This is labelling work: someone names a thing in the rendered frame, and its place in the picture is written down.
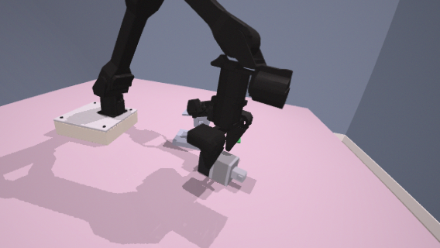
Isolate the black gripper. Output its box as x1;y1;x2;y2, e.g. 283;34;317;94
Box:
187;92;253;170

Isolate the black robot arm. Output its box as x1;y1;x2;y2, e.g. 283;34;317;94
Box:
92;0;293;121

